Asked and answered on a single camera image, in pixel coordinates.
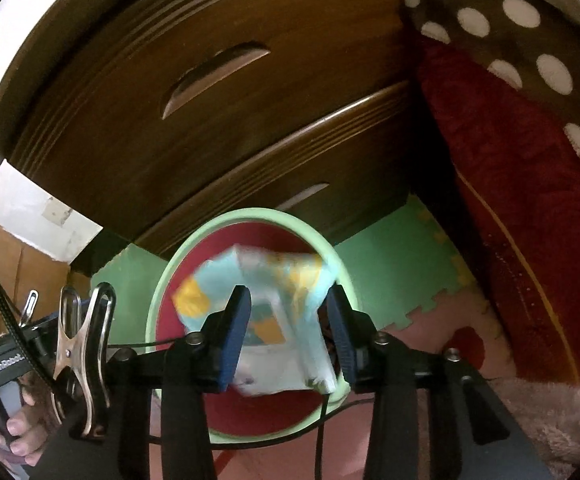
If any teal wet wipes pack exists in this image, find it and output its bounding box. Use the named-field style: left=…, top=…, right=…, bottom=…
left=169, top=245, right=341, bottom=396

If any red bed skirt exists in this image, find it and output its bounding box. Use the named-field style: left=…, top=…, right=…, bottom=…
left=419, top=40, right=580, bottom=384

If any black camera cable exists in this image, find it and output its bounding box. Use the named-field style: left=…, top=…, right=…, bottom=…
left=0, top=224, right=61, bottom=396

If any red bin with green rim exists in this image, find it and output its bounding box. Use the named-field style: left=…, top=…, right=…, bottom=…
left=145, top=208, right=358, bottom=445

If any dark wooden nightstand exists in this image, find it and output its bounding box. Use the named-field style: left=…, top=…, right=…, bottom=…
left=0, top=0, right=417, bottom=257

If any brown polka dot bedsheet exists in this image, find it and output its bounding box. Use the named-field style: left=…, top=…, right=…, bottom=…
left=405, top=0, right=580, bottom=158

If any black cable on floor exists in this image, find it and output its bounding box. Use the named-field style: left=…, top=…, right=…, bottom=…
left=104, top=336, right=381, bottom=480

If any white wall socket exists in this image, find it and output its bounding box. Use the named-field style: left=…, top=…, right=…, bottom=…
left=42, top=197, right=73, bottom=226

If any metal spring clamp right camera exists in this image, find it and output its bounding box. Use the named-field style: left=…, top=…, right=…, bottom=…
left=51, top=282, right=116, bottom=440

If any person left hand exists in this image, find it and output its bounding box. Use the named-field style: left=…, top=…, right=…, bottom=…
left=7, top=387, right=51, bottom=467

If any green foam floor mat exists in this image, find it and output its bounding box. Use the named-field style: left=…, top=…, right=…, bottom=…
left=90, top=196, right=482, bottom=351

